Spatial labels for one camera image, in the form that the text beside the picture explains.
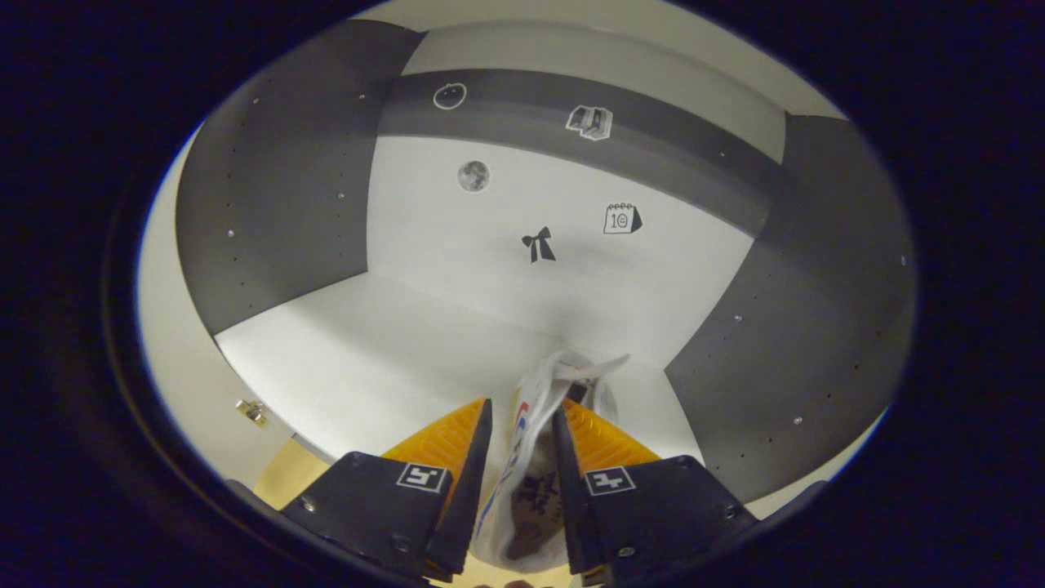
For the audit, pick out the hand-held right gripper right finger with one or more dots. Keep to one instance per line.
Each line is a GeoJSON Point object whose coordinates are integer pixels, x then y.
{"type": "Point", "coordinates": [573, 506]}

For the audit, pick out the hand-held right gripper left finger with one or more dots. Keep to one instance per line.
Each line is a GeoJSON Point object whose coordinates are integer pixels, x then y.
{"type": "Point", "coordinates": [472, 498]}

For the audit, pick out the white canvas shoe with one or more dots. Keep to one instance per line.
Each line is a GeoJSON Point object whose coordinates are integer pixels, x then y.
{"type": "Point", "coordinates": [531, 457]}

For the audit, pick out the white shoe cabinet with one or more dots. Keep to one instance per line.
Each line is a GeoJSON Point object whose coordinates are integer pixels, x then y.
{"type": "Point", "coordinates": [457, 245]}

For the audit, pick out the metal door hinge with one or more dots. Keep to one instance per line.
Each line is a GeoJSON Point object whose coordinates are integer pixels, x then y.
{"type": "Point", "coordinates": [251, 411]}

